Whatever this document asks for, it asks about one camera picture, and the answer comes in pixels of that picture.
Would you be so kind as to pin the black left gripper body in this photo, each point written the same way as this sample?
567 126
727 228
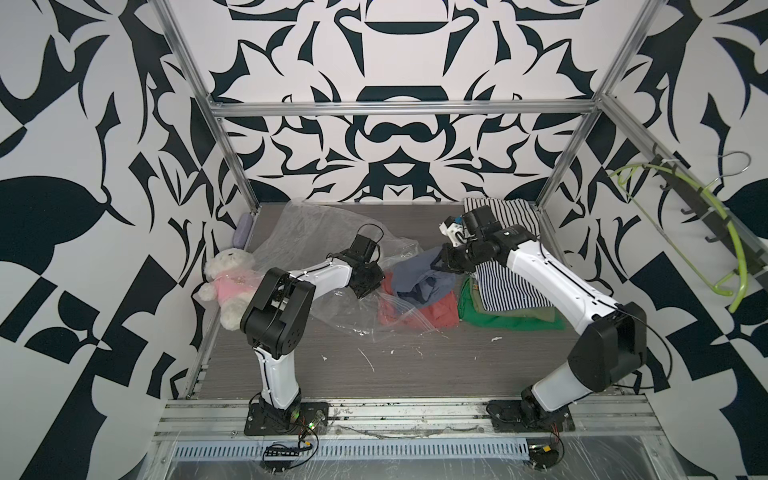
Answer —
372 276

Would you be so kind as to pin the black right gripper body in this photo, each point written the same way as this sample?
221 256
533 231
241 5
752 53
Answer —
464 256

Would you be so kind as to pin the black white striped tank top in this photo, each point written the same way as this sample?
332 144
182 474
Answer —
508 212

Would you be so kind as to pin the navy blue garment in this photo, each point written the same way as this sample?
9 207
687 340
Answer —
416 281

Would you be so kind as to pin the blue white striped garment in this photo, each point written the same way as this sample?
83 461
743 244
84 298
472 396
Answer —
503 290

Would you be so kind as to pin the green garment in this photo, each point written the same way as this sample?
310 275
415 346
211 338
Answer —
468 314

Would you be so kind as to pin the clear plastic vacuum bag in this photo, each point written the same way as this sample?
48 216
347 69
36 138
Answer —
297 235

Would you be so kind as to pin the red garment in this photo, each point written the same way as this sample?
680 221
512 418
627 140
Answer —
396 313

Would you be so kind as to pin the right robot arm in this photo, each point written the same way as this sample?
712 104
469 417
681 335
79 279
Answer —
612 339

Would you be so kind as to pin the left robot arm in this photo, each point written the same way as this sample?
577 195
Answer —
275 320

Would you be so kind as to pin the white teddy bear pink shirt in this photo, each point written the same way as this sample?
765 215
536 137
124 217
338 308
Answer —
231 282

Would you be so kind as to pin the green clothes hanger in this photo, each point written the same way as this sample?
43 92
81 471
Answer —
629 179

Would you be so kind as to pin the black electronics board left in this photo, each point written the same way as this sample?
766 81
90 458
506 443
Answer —
278 457

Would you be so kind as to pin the black electronics board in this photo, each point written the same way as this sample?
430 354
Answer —
278 457
543 457

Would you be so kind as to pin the black electronics board right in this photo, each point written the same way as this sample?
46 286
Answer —
543 457

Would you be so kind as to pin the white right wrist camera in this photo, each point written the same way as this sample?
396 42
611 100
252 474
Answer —
454 230

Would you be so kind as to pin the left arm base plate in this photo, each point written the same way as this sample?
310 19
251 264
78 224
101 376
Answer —
263 419

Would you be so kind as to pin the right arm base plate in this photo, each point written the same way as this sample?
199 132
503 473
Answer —
521 416

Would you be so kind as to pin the aluminium frame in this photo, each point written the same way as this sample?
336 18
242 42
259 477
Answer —
404 101

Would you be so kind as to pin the white slotted cable duct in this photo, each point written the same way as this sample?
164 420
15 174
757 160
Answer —
515 449

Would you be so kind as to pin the black wall hook rack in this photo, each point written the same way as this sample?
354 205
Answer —
724 225

